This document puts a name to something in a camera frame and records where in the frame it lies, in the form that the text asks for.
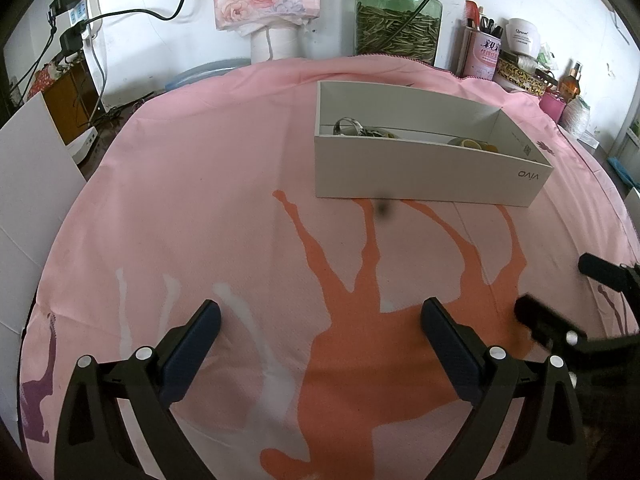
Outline green glass jar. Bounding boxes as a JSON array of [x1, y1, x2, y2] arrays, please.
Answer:
[[355, 0, 444, 67]]

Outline black power cable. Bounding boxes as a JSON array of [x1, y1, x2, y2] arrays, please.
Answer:
[[0, 0, 193, 126]]

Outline white paper roll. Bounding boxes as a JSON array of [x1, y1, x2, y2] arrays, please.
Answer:
[[250, 25, 298, 64]]

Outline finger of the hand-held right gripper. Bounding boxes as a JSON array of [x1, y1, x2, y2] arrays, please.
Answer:
[[578, 253, 640, 306], [515, 294, 591, 356]]

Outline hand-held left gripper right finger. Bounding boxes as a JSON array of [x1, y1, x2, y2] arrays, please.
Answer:
[[421, 297, 588, 480]]

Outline white board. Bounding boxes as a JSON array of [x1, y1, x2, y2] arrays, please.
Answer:
[[0, 92, 86, 331]]

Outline white cardboard box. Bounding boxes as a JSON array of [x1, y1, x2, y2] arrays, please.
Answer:
[[314, 79, 555, 208]]

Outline red floral cloth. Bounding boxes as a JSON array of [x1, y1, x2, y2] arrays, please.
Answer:
[[27, 57, 76, 96]]

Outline small pink cup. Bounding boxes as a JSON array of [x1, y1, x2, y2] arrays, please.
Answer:
[[539, 90, 566, 120]]

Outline blue plastic basin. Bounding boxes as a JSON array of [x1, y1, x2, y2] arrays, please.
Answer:
[[167, 58, 251, 92]]

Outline pink pen holder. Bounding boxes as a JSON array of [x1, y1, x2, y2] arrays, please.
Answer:
[[461, 25, 502, 80]]

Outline pink printed cloth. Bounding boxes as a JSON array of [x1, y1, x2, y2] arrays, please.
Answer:
[[17, 55, 640, 480]]

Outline small brown white cabinet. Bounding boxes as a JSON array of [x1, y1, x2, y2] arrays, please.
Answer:
[[42, 62, 98, 163]]

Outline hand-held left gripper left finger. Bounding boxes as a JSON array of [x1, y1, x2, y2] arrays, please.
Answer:
[[52, 299, 222, 480]]

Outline white string ball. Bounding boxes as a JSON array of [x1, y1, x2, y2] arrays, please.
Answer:
[[559, 96, 592, 133]]

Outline blue cloth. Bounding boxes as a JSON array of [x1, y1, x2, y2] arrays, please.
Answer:
[[607, 157, 640, 191]]

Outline wide silver ring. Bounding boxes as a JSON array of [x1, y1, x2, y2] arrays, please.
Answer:
[[332, 116, 366, 137]]

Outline white basket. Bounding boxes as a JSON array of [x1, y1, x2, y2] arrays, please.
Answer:
[[625, 187, 640, 231]]

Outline amber perfume bottle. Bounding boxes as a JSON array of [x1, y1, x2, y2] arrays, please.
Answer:
[[559, 61, 583, 101]]

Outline white cream jar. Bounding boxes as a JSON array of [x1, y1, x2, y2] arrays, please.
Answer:
[[504, 18, 543, 58]]

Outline white power strip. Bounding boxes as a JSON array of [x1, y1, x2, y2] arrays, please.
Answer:
[[65, 0, 103, 56]]

